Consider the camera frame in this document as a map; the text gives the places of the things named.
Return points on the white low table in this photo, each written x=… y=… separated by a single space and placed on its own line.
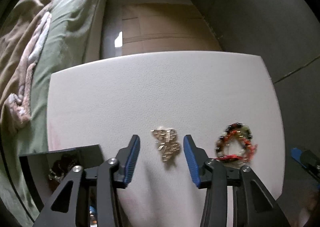
x=150 y=92

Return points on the beige blanket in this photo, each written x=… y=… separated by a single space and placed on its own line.
x=15 y=54

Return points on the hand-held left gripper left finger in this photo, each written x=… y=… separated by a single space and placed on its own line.
x=131 y=160

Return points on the black jewelry box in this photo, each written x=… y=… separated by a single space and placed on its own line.
x=37 y=164

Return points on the bed with green sheet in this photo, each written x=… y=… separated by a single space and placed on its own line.
x=72 y=29

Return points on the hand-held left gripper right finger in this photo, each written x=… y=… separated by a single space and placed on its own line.
x=192 y=163

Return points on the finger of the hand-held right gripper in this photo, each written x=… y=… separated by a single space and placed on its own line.
x=297 y=154

